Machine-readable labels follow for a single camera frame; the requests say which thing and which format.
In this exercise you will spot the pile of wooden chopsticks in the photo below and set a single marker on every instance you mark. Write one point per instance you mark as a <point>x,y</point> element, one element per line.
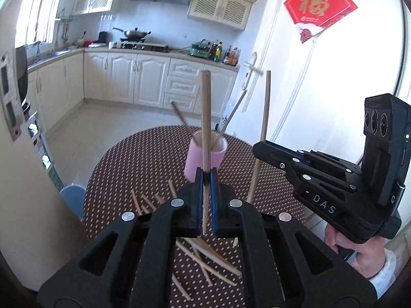
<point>224,261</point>

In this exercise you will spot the row of condiment bottles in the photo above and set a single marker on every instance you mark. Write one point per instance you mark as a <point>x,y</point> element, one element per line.
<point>228,54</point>

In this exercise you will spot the green kitchen appliance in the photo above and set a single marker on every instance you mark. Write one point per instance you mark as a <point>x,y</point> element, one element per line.
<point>201,49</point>

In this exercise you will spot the sink faucet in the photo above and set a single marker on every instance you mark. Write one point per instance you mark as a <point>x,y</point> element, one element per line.
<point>38,51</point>

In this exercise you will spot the cream base cabinets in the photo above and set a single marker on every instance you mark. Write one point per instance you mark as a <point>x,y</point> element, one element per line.
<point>128,77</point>

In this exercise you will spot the kitchen window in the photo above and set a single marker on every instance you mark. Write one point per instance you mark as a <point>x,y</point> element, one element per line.
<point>38,9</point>

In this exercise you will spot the gas stove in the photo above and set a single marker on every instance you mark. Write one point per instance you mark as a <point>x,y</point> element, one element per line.
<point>141,45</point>

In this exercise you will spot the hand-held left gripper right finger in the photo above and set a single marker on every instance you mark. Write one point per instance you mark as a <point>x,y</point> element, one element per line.
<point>214,195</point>

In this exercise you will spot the black canister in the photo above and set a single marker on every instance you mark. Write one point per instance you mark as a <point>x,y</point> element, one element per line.
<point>102,37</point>

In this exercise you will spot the long wooden chopstick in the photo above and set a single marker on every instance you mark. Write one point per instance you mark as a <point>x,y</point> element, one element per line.
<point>205,118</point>
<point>266,109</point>
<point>236,107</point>
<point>181,117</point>

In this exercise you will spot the white door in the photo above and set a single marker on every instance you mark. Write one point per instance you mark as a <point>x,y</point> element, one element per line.
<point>337,86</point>

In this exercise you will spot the metal wok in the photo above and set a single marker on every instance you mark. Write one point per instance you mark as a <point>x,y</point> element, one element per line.
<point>136,33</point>

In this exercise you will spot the hanging utensil rail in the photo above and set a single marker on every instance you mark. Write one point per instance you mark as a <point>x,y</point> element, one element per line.
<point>65,29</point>

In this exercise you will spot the pink cup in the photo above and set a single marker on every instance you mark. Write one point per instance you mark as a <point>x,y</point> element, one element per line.
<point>196,160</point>

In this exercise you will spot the blue stool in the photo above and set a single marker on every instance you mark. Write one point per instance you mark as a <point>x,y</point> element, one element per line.
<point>74,199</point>

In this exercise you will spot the red wall poster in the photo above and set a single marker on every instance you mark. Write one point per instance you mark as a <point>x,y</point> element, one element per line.
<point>321,3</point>

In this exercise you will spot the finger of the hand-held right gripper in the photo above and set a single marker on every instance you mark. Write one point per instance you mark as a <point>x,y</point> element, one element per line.
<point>334,160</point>
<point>273,155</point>

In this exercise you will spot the brown polka-dot tablecloth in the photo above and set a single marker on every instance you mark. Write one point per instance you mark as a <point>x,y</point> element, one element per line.
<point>144,160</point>

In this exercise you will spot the person's right hand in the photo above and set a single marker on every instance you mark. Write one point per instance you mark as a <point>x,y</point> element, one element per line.
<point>369,260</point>

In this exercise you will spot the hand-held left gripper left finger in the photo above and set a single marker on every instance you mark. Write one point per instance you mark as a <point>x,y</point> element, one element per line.
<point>199,195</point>

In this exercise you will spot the person's right forearm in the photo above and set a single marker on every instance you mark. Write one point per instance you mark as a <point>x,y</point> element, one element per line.
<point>385,282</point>

